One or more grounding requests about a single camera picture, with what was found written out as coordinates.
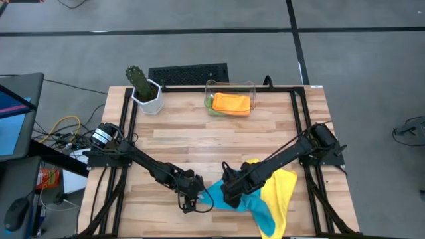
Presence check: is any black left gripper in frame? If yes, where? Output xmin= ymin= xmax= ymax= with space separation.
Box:
xmin=175 ymin=169 xmax=206 ymax=214

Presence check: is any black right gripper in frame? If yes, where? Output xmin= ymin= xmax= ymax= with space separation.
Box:
xmin=221 ymin=164 xmax=263 ymax=210

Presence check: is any blue microfiber towel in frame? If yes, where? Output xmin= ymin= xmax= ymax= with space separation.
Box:
xmin=198 ymin=169 xmax=277 ymax=237

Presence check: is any green microfiber towel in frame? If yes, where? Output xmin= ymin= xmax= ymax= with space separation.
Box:
xmin=205 ymin=94 xmax=230 ymax=117

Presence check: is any orange microfiber towel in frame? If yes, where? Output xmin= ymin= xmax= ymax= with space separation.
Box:
xmin=211 ymin=92 xmax=252 ymax=117

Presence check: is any yellow microfiber towel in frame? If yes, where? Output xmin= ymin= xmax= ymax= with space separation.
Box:
xmin=244 ymin=158 xmax=299 ymax=239

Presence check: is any white hexagonal pot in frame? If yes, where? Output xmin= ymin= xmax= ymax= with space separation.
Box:
xmin=131 ymin=78 xmax=165 ymax=116

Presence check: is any clear plastic bin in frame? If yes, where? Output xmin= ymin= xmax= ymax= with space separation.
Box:
xmin=204 ymin=79 xmax=257 ymax=118

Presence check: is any white box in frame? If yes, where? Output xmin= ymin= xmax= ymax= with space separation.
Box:
xmin=62 ymin=149 xmax=89 ymax=194

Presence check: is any green cactus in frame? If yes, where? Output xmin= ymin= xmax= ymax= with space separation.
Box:
xmin=125 ymin=65 xmax=157 ymax=100

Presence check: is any black diagonal strut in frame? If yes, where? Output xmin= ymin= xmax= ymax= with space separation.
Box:
xmin=28 ymin=139 xmax=90 ymax=179

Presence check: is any orange snack bag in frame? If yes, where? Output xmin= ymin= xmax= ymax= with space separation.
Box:
xmin=35 ymin=168 xmax=60 ymax=190

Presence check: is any black computer mouse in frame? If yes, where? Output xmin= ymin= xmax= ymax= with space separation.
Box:
xmin=3 ymin=197 xmax=30 ymax=232

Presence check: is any dark low desk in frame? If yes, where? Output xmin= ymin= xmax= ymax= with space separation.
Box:
xmin=0 ymin=155 xmax=43 ymax=239

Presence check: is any blue desk mat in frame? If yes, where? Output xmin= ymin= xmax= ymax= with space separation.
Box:
xmin=0 ymin=98 xmax=33 ymax=157

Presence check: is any black computer monitor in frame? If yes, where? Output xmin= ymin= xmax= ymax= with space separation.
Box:
xmin=0 ymin=84 xmax=37 ymax=119

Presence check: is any black aluminium table frame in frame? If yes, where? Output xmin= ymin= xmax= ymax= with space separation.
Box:
xmin=78 ymin=85 xmax=361 ymax=239

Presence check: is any black cable bundle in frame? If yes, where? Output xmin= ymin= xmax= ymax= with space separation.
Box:
xmin=49 ymin=131 xmax=92 ymax=151

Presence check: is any yellow cable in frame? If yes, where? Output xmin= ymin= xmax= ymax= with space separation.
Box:
xmin=39 ymin=115 xmax=82 ymax=144

